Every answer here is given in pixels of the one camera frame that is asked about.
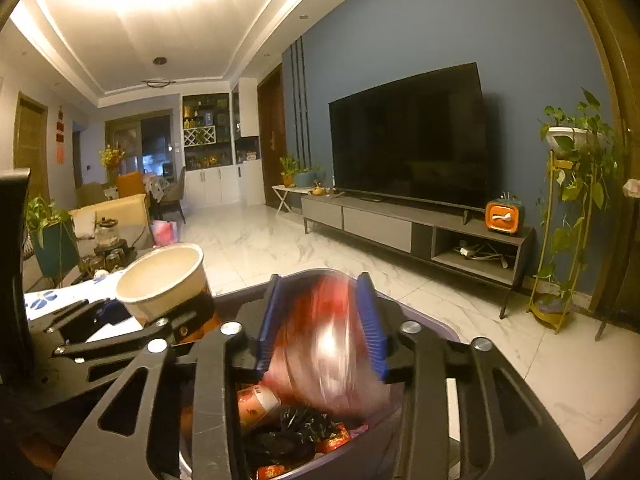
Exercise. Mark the pink gift bag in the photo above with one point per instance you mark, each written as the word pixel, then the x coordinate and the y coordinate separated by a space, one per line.
pixel 165 232

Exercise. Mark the orange retro speaker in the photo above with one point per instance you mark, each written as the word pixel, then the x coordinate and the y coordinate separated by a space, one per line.
pixel 502 217

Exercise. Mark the glass coffee table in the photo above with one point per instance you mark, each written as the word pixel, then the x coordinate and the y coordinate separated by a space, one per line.
pixel 132 255

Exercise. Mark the glass balcony door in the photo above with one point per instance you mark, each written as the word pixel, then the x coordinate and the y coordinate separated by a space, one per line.
pixel 150 145

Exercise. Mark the plant in blue-grey pot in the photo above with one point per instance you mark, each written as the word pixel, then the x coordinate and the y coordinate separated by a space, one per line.
pixel 305 179

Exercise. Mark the dining table with cloth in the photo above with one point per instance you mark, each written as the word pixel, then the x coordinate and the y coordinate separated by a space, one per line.
pixel 154 187

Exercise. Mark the small white folding table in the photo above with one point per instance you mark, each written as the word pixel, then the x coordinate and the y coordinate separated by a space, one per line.
pixel 287 189

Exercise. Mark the small orange ornament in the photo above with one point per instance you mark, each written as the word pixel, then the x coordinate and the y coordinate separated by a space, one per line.
pixel 318 190

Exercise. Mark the red and white snack bag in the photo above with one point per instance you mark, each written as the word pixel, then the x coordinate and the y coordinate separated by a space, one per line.
pixel 325 340

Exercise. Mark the plant in teal planter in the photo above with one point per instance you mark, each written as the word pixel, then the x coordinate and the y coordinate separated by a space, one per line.
pixel 52 255

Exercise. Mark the white display cabinet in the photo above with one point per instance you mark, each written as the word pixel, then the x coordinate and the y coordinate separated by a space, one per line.
pixel 215 185

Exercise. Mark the grey dining chair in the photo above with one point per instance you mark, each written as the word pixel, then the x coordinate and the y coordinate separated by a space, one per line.
pixel 174 192

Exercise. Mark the dark wooden door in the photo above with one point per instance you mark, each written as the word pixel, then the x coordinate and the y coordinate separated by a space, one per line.
pixel 272 135

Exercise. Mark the plant in orange pot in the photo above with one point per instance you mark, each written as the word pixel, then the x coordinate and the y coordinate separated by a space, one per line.
pixel 289 179

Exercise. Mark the light wooden door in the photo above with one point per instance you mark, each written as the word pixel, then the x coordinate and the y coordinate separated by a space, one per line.
pixel 30 145

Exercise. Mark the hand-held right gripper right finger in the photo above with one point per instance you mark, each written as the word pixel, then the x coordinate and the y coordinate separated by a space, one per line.
pixel 372 325

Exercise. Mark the large black television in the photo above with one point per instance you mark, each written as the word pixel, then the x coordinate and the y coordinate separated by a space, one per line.
pixel 410 145

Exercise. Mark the trailing plant in white pot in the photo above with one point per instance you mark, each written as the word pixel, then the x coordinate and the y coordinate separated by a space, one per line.
pixel 567 135

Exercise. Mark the grey plastic bin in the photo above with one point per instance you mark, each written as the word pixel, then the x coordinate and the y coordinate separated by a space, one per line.
pixel 372 452

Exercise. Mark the glass jar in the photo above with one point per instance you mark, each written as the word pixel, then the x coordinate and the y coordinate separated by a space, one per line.
pixel 106 235

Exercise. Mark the yellow armchair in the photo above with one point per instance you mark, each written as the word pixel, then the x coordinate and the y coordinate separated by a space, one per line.
pixel 120 215

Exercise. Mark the beige paper cup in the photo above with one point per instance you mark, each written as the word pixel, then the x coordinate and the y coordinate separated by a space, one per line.
pixel 160 280

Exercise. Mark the black plastic bag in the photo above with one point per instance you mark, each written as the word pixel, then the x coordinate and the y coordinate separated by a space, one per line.
pixel 295 435

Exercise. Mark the brown wooden door frame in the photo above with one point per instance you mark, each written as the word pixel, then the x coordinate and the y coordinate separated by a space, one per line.
pixel 625 110

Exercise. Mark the blue floral blanket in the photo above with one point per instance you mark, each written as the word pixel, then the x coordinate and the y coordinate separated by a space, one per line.
pixel 50 302

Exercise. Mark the red wall decorations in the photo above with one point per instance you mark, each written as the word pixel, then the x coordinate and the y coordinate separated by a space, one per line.
pixel 60 140

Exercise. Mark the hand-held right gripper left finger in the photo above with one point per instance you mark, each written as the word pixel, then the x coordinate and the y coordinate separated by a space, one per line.
pixel 267 320

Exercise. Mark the grey television cabinet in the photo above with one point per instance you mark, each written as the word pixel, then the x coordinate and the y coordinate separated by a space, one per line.
pixel 375 225

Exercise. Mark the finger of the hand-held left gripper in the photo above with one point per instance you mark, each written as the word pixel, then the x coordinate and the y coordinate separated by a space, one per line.
pixel 107 312
pixel 115 342

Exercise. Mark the red paper cup white inside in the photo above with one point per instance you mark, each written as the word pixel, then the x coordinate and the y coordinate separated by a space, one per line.
pixel 257 405

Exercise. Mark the yellow flower bouquet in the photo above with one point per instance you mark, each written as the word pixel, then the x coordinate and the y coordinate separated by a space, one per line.
pixel 112 156

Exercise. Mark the orange dining chair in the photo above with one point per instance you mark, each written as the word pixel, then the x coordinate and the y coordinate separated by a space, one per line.
pixel 130 184

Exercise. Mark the small red wrapper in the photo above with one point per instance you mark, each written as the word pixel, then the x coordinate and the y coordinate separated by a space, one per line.
pixel 272 472
pixel 334 439

